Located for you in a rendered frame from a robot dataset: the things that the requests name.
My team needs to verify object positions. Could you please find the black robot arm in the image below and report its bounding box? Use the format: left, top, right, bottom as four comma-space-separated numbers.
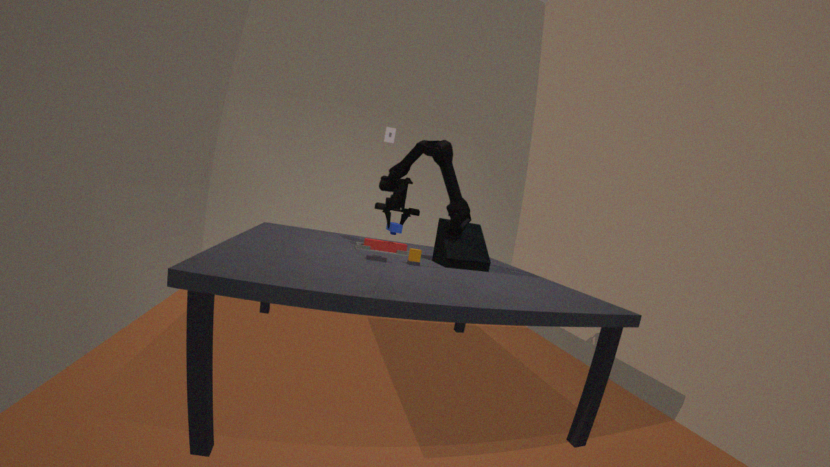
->
379, 140, 471, 239

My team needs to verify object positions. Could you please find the red long block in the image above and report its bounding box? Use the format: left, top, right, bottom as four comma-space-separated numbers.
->
364, 238, 407, 253

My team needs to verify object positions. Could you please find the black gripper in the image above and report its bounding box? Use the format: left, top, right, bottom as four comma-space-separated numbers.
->
374, 192, 420, 228

